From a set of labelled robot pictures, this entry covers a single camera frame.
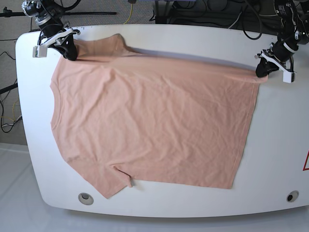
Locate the red triangle sticker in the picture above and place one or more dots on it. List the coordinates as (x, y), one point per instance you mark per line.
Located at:
(306, 164)

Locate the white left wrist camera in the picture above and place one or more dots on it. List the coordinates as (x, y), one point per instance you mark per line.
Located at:
(288, 77)

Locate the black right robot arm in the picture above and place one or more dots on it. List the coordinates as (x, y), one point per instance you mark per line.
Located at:
(46, 19)

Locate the left table grommet hole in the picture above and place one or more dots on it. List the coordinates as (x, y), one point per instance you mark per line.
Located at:
(85, 199)

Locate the right table grommet hole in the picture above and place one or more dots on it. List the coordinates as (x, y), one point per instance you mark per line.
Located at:
(292, 196)

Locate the table grommet hole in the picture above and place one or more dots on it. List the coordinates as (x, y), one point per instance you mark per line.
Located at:
(292, 196)
(85, 199)

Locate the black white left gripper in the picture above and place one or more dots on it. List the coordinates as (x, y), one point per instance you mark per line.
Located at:
(278, 57)

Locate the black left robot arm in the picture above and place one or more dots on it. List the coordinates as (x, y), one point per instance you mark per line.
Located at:
(295, 31)

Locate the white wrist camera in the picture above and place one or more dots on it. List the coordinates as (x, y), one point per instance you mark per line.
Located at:
(288, 77)
(39, 51)

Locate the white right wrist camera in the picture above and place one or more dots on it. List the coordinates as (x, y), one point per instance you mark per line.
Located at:
(39, 51)

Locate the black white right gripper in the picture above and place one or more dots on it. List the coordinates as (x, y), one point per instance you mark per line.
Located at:
(55, 34)

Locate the peach pink T-shirt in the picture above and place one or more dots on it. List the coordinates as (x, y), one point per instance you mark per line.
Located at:
(120, 116)

